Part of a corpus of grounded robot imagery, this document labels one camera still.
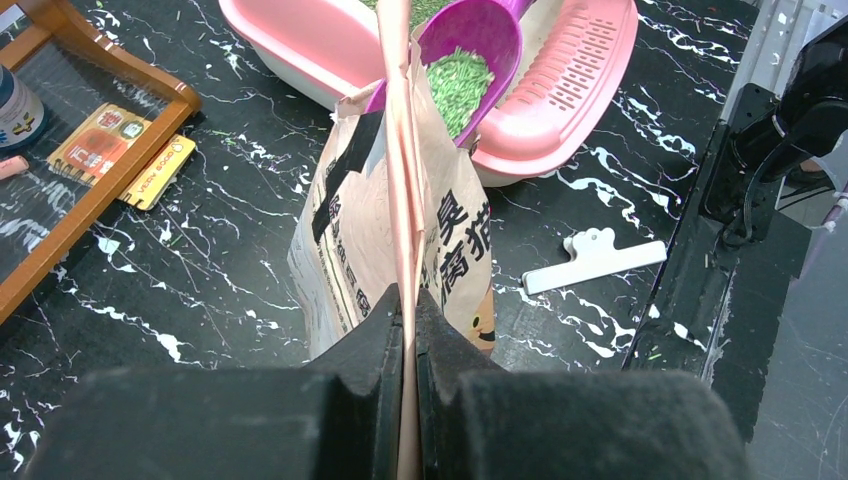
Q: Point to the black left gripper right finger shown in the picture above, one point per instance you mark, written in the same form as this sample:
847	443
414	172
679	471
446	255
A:
480	421

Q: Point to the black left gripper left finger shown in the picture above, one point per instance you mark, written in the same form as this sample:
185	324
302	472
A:
337	417

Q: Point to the grey bag sealing clip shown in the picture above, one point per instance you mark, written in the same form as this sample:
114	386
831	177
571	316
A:
592	255

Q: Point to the cat litter bag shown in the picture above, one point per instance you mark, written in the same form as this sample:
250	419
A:
395	206

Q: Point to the pink cat litter box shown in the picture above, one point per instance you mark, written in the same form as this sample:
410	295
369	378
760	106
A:
575	56

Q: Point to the orange wooden shelf rack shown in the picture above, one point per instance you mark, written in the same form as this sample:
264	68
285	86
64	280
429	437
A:
81	118

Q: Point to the purple litter scoop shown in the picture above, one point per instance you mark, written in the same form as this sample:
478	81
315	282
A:
470	50

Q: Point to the orange snack packet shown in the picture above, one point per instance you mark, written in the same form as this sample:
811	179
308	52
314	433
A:
100	141

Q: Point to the small glass jar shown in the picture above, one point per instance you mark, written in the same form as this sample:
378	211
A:
23	116

